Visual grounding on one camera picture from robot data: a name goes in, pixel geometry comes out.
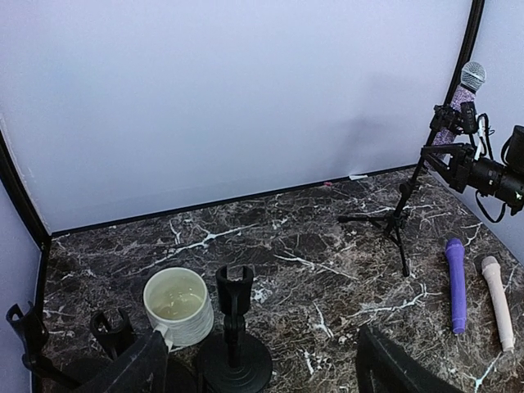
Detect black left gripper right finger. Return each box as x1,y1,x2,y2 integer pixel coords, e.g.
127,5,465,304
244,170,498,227
355,325,460,392

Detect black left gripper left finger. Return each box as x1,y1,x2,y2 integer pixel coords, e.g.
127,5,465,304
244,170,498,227
77,331,168,392

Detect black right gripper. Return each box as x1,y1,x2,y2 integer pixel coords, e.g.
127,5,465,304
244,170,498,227
421,143,476,193

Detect black round-base blue mic stand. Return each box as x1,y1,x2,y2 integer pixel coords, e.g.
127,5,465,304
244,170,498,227
89,308,136,360

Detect silver glitter microphone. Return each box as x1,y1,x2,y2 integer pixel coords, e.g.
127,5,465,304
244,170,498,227
423,61,487,171

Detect black tripod mic stand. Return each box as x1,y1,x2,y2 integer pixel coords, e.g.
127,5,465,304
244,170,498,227
337,104,472,278

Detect black round-base purple mic stand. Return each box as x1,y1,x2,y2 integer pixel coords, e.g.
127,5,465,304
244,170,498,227
196,266,273,393

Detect purple toy microphone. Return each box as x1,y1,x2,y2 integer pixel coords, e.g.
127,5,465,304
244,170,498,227
445,237,467,335

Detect black round-base orange mic stand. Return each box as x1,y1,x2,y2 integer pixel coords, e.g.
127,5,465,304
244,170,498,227
6,301,81,390

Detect pink toy microphone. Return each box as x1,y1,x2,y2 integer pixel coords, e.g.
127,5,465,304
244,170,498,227
481,255,515,353

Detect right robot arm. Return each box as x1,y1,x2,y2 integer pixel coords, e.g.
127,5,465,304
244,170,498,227
421,125,523,224

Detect cream ceramic mug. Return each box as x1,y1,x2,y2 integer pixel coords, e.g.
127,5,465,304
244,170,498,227
142,267,215,351

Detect black right corner post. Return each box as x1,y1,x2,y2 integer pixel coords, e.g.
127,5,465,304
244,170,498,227
444,0,486,105

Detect black corner post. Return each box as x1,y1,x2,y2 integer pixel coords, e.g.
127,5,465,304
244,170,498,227
444,0,486,105
1,137,51,392

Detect black left corner post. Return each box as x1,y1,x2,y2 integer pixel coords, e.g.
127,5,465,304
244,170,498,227
1,137,51,392

